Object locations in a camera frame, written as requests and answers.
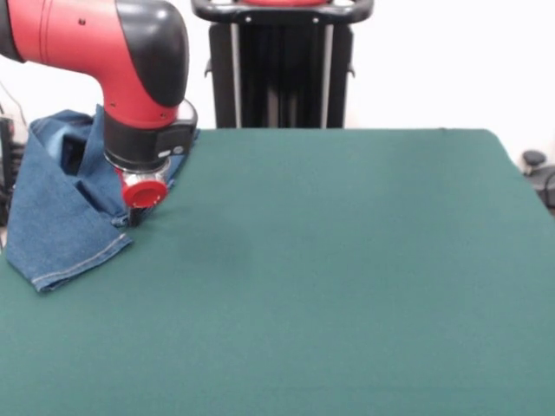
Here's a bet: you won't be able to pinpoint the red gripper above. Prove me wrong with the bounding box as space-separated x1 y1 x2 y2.
114 169 167 228

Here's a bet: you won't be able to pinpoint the blue denim jeans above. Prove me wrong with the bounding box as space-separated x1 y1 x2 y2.
4 105 200 294

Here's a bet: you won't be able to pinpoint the black equipment box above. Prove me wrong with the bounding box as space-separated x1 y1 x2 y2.
0 115 21 226

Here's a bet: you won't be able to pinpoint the dark green table cloth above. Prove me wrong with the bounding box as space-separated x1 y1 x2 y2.
0 127 555 416

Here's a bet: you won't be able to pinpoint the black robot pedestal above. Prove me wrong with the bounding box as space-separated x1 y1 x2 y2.
188 0 375 129

